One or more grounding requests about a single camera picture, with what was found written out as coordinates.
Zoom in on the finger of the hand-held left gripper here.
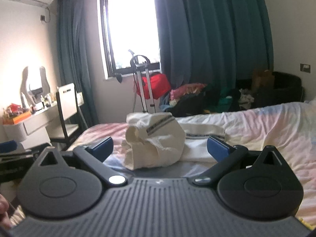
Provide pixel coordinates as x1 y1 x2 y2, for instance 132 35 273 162
0 140 40 160

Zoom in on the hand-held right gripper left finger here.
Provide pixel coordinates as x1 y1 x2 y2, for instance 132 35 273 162
37 136 128 186

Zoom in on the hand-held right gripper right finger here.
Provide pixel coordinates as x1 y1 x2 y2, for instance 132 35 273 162
194 136 288 186

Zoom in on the white striped garment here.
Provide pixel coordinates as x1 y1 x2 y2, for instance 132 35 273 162
121 112 187 171
176 123 227 164

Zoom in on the pile of colourful clothes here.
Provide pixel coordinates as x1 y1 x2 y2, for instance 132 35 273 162
159 82 255 116

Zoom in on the person's left hand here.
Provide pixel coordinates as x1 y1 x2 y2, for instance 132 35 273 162
0 194 13 229

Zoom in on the folded white striped garment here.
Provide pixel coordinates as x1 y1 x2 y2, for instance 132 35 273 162
176 123 227 164

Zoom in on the orange box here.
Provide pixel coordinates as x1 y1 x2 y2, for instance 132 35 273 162
2 111 32 126

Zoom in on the white vanity desk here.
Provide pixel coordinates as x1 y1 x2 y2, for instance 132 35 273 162
2 100 83 144

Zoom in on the bed with pink patterned sheet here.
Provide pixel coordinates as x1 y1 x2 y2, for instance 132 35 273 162
73 101 316 229

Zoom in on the group of cosmetic bottles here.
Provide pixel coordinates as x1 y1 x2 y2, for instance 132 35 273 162
39 92 59 109

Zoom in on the wavy white vanity mirror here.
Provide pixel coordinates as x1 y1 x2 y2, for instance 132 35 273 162
20 66 51 107

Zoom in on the brown plush toy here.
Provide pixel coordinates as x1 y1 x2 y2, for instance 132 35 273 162
251 68 275 90

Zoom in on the red bag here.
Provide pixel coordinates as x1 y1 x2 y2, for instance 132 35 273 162
134 72 172 100

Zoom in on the black armchair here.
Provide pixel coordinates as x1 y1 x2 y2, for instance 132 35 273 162
236 71 306 109

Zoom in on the narrow teal curtain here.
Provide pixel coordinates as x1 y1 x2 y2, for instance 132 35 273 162
56 0 100 129

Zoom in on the wide teal curtain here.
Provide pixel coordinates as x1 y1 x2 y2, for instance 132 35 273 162
150 0 275 115

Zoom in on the dark framed window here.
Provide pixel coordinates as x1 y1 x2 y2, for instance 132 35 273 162
97 0 162 80

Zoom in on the white chair with black frame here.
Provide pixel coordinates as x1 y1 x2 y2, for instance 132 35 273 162
50 83 89 151

